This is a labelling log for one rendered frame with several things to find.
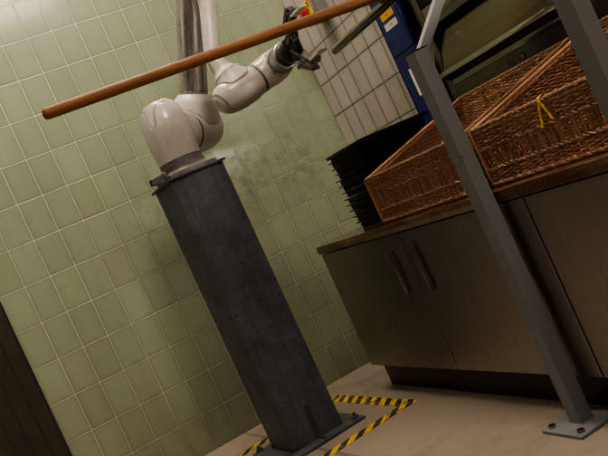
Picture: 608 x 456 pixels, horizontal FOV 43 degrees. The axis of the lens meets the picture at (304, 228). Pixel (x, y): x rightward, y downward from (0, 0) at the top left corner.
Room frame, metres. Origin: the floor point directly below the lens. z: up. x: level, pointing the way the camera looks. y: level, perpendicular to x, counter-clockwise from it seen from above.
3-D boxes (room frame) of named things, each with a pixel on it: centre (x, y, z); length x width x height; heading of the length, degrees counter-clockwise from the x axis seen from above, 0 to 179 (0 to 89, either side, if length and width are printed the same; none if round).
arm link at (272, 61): (2.42, -0.17, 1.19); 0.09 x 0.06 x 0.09; 112
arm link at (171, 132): (2.66, 0.29, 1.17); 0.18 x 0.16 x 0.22; 157
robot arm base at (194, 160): (2.64, 0.31, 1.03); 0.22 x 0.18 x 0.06; 116
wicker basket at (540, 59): (2.26, -0.56, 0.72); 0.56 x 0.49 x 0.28; 23
